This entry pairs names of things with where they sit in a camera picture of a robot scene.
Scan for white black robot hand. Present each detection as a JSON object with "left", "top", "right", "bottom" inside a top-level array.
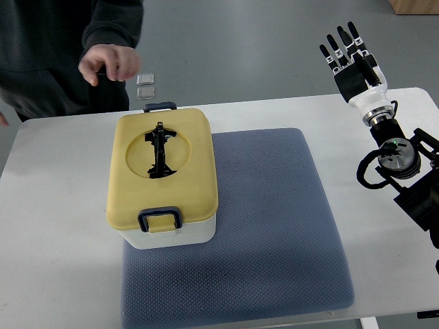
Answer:
[{"left": 319, "top": 21, "right": 392, "bottom": 120}]

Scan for yellow storage box lid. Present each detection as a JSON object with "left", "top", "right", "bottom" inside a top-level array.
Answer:
[{"left": 106, "top": 108, "right": 218, "bottom": 231}]

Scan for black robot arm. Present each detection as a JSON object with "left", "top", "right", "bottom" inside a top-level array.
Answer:
[{"left": 319, "top": 22, "right": 438, "bottom": 247}]

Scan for wooden box corner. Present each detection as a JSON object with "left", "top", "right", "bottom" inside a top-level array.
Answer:
[{"left": 388, "top": 0, "right": 438, "bottom": 15}]

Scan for white storage box base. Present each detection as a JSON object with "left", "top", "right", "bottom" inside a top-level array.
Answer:
[{"left": 119, "top": 213, "right": 216, "bottom": 249}]

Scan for person's bare hand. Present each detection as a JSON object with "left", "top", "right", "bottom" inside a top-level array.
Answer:
[{"left": 78, "top": 44, "right": 141, "bottom": 86}]

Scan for upper silver floor plate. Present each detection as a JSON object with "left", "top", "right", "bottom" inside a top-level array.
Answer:
[{"left": 136, "top": 73, "right": 154, "bottom": 86}]

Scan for blue textured mat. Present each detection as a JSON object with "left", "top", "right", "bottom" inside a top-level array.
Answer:
[{"left": 121, "top": 128, "right": 354, "bottom": 328}]

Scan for white table leg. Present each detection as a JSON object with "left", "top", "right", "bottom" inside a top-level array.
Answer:
[{"left": 360, "top": 317, "right": 379, "bottom": 329}]

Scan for person in dark sweater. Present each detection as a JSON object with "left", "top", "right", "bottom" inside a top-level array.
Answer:
[{"left": 1, "top": 1, "right": 144, "bottom": 121}]

